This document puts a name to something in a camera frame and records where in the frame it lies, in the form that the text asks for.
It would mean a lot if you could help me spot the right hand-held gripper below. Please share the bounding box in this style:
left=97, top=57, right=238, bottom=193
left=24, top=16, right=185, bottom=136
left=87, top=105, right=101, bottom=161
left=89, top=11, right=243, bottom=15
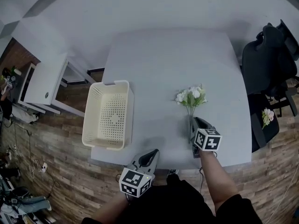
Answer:
left=189, top=117, right=223, bottom=159

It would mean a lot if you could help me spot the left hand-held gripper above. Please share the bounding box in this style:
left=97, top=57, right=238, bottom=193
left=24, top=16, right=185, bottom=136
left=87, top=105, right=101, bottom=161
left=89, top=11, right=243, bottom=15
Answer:
left=119, top=148, right=161, bottom=198

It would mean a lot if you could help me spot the white artificial flowers bouquet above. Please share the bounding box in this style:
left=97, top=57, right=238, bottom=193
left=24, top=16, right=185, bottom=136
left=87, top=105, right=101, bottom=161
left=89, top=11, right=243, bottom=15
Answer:
left=175, top=84, right=208, bottom=145

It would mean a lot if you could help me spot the cream perforated plastic basket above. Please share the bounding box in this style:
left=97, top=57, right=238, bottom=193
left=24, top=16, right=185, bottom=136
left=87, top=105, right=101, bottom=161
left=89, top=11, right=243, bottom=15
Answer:
left=81, top=79, right=135, bottom=151

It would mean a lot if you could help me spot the person's right forearm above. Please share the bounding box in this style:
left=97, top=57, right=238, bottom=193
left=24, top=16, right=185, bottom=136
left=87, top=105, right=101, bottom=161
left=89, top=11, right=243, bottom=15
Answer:
left=199, top=150, right=239, bottom=212

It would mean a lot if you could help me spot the person's left forearm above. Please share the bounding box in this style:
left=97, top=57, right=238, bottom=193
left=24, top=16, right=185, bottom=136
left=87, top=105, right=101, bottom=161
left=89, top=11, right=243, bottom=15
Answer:
left=93, top=191, right=129, bottom=223

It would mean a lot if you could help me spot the person's black clothing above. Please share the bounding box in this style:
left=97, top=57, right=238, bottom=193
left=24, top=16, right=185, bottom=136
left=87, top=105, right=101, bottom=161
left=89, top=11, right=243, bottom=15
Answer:
left=81, top=174, right=263, bottom=224

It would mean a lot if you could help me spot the black office chair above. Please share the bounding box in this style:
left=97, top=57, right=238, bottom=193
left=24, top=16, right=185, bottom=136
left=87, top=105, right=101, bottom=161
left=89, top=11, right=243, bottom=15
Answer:
left=240, top=19, right=299, bottom=118

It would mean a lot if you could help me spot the white side table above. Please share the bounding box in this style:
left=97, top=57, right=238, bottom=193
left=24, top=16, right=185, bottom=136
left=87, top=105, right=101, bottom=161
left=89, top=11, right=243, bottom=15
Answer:
left=17, top=52, right=100, bottom=116

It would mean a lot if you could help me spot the pile of clothes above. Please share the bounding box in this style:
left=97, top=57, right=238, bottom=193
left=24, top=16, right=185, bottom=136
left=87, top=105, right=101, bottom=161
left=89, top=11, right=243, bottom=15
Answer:
left=0, top=171, right=52, bottom=224

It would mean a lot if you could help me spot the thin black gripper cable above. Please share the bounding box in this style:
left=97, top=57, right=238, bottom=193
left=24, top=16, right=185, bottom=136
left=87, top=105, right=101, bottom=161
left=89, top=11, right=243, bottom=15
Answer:
left=198, top=167, right=205, bottom=194

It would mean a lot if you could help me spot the black floor cable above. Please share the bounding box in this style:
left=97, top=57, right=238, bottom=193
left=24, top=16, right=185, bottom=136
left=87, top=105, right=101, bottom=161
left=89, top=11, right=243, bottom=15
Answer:
left=9, top=118, right=61, bottom=200

